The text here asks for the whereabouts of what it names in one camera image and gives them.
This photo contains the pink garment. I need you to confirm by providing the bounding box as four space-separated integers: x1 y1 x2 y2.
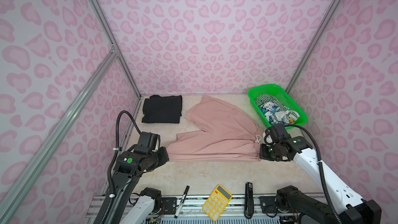
167 95 264 162

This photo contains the black shirt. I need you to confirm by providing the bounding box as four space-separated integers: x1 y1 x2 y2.
142 95 182 124

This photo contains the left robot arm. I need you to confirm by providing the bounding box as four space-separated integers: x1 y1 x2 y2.
94 146 169 224

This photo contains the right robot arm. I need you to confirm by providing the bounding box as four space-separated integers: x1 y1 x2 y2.
260 136 382 224

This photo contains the green plastic laundry basket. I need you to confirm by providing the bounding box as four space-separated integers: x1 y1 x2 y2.
248 84 307 128

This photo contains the striped patterned garment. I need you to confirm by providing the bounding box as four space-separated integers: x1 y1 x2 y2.
255 94 300 125

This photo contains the black marker pen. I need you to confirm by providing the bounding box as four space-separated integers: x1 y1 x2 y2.
174 186 190 219

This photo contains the black stapler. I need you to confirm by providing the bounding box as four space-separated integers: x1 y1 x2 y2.
244 182 255 219

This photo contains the yellow calculator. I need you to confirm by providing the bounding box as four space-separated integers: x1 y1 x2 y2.
202 185 233 222

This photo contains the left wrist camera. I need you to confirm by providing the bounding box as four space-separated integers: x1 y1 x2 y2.
134 132 160 155

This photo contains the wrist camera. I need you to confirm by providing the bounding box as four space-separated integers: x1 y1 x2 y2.
263 124 291 146
134 132 160 155

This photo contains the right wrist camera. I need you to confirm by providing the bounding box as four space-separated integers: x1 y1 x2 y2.
263 124 291 146

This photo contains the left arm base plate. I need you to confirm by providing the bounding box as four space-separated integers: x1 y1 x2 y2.
161 197 178 215

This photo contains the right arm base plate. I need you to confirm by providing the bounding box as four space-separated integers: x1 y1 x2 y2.
259 196 278 218

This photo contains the aluminium mounting rail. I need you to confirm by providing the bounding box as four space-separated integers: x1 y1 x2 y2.
83 192 353 224

